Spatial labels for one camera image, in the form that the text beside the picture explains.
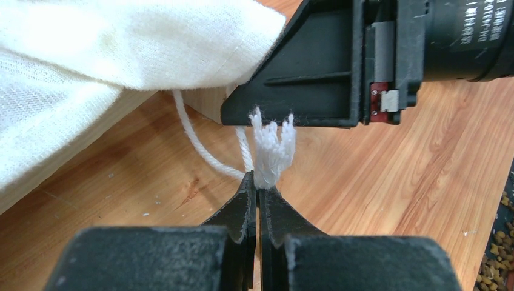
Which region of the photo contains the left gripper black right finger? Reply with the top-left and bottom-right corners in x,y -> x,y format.
259,188 -> 461,291

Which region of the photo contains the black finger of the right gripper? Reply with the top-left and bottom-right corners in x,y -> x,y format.
220,1 -> 364,128

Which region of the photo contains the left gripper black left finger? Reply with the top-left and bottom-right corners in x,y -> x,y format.
45,172 -> 256,290

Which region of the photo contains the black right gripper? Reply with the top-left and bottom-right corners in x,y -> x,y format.
361,1 -> 513,125

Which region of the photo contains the wooden striped pet bed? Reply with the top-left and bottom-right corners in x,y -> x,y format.
0,84 -> 242,216

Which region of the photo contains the pink unicorn drawstring bag blanket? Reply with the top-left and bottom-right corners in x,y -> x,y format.
1,1 -> 286,191

